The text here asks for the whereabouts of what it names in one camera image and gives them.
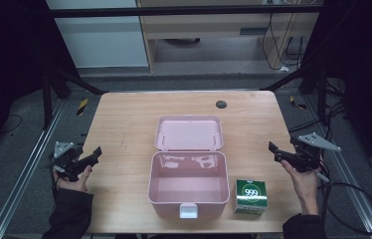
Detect person's left hand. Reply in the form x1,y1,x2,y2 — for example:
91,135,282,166
52,164,93,194

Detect black curtain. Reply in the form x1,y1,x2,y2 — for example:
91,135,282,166
302,0,372,183
0,0,80,163

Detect green and white medicine box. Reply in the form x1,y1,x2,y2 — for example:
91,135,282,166
233,178,270,216

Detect aluminium floor rail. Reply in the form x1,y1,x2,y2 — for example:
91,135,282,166
305,95,372,239
0,99,67,239

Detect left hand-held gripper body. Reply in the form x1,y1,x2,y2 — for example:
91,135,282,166
48,140,88,183

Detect black floor cables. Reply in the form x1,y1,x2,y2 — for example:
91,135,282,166
287,99,349,134

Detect thin black floor cable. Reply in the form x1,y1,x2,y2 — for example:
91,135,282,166
0,114,23,135

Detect black horizontal frame bar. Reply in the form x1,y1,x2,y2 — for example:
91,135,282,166
49,4,325,19

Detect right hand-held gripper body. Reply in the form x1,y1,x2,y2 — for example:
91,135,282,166
285,131,342,174

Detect pink plastic storage box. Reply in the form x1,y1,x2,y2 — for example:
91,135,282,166
146,115,231,220

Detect yellow and black tape strip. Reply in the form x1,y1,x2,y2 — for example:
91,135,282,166
288,95,307,112
76,98,90,118

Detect white cabinet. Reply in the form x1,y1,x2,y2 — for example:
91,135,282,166
45,0,150,70

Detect black hanging cables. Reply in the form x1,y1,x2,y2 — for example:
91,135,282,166
261,12,305,72

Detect black metal stand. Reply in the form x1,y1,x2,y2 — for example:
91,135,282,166
40,62,108,131
259,61,330,126

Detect light wooden desk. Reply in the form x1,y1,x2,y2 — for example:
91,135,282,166
135,0,321,73

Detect person's right hand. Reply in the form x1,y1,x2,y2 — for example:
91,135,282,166
279,159,323,216

